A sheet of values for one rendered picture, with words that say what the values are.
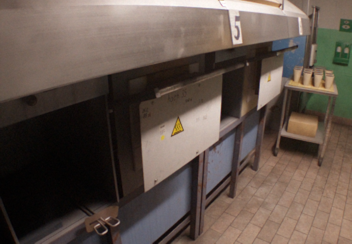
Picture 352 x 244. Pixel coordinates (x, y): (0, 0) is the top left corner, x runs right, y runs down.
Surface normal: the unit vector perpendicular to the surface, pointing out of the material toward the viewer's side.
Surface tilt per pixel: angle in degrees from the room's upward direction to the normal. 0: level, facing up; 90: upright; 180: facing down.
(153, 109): 90
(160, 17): 80
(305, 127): 90
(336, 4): 90
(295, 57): 90
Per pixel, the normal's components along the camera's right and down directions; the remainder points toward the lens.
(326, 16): -0.61, 0.28
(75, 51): 0.78, 0.04
